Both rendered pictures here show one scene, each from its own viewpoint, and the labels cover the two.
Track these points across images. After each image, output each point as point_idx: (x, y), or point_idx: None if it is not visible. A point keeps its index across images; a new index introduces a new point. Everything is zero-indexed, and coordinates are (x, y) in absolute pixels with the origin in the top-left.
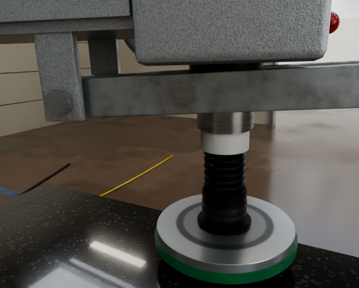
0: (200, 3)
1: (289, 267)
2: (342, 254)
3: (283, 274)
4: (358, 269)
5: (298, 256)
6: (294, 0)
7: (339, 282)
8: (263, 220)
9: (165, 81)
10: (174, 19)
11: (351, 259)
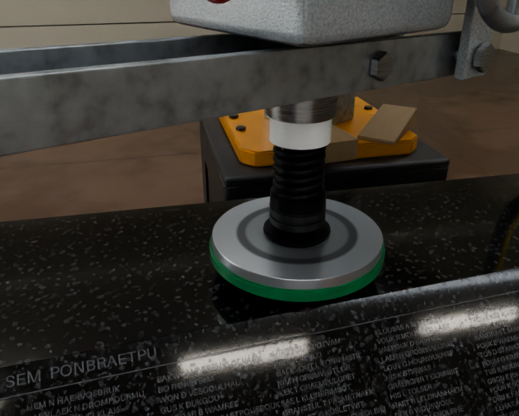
0: None
1: (221, 286)
2: (172, 332)
3: (221, 276)
4: (150, 319)
5: (219, 302)
6: None
7: (167, 294)
8: (261, 249)
9: None
10: None
11: (160, 330)
